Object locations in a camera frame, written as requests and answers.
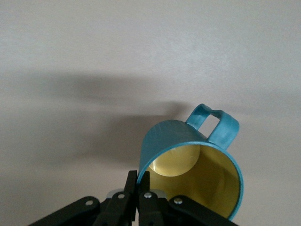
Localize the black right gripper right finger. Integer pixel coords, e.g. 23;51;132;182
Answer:
138;171;238;226

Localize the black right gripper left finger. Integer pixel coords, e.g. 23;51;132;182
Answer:
28;170;139;226

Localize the teal cup yellow inside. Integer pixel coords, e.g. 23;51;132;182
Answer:
138;103;245;222

